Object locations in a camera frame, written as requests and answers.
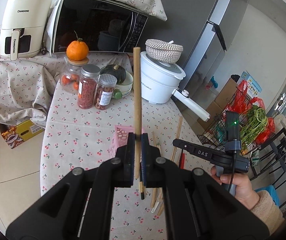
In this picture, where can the blue plastic stool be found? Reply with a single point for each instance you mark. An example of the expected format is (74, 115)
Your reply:
(270, 194)

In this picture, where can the grey refrigerator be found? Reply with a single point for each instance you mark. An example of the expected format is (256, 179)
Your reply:
(205, 28)

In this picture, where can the woven rope basket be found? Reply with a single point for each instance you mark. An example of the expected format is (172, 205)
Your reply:
(167, 52)

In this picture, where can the orange tangerine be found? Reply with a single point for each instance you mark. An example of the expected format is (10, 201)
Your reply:
(77, 50)

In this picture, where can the stacked white bowls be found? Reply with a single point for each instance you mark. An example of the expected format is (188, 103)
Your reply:
(126, 86)

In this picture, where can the red plastic chopstick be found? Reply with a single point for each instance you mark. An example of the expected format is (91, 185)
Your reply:
(182, 160)

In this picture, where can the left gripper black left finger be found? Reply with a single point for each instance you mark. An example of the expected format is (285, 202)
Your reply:
(128, 161)

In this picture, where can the black chopstick with gold end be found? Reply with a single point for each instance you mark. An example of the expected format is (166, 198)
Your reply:
(142, 194)

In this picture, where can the cherry print tablecloth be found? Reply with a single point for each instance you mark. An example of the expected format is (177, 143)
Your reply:
(73, 137)

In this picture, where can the white electric cooking pot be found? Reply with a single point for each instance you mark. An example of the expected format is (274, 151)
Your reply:
(160, 81)

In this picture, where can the beige fleece right sleeve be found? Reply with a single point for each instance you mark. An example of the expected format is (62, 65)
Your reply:
(267, 211)

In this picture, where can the dark green pumpkin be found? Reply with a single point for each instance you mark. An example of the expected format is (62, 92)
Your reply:
(115, 70)

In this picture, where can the brown cardboard box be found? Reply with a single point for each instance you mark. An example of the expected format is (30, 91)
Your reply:
(220, 102)

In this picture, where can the thick light wooden chopstick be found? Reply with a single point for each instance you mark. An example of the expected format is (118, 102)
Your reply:
(137, 109)

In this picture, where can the disposable chopsticks pair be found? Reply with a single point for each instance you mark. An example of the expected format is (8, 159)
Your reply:
(155, 195)

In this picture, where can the yellow printed cardboard box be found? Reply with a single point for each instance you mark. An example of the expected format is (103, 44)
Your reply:
(20, 133)

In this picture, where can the black microwave oven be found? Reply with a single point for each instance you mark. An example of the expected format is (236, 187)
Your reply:
(104, 25)

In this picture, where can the white air fryer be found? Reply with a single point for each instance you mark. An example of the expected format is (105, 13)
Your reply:
(22, 28)

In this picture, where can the person's right hand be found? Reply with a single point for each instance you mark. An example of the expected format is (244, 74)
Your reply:
(244, 192)

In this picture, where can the small green jade ornament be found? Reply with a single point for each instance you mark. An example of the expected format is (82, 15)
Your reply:
(117, 94)

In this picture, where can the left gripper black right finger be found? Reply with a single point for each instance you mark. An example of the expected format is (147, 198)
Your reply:
(145, 146)

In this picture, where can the jar of red goji berries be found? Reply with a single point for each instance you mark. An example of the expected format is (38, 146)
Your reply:
(87, 85)

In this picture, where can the jar of dried red dates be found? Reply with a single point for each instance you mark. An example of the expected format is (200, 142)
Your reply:
(105, 89)

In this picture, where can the pink perforated plastic utensil basket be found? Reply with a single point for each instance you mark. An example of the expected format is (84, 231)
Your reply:
(119, 138)

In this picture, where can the green leafy vegetables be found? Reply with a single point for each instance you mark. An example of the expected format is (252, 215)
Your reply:
(256, 124)

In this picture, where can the glass jar with wooden lid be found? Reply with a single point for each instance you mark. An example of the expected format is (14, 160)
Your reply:
(70, 76)

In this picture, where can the black wire storage rack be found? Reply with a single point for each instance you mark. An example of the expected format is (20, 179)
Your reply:
(266, 154)

